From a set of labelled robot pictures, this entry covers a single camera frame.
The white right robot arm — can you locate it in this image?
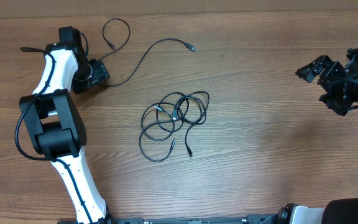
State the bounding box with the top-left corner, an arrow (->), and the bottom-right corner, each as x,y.
259,47 -> 358,224

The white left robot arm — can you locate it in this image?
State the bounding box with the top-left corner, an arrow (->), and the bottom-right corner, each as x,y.
17,26 -> 115,223

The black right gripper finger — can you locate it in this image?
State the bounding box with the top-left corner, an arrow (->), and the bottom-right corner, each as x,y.
295,55 -> 333,83
319,93 -> 350,116

